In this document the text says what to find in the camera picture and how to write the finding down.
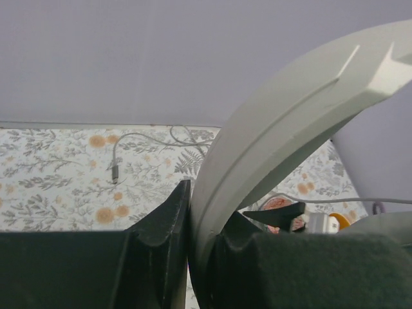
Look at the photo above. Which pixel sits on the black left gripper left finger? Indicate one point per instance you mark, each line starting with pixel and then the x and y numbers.
pixel 143 266

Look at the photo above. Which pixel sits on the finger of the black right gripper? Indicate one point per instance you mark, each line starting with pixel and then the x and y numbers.
pixel 281 217

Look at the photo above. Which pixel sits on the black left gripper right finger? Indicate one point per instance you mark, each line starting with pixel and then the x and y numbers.
pixel 362 267

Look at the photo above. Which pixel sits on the white over-ear headphones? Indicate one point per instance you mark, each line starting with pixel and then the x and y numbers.
pixel 285 121

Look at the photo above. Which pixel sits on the red patterned small bowl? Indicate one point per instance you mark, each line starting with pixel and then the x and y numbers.
pixel 298 223

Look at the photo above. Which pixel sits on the orange small cup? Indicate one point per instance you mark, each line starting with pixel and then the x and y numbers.
pixel 339 221

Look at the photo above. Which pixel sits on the floral table mat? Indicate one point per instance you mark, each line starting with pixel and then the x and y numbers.
pixel 94 179

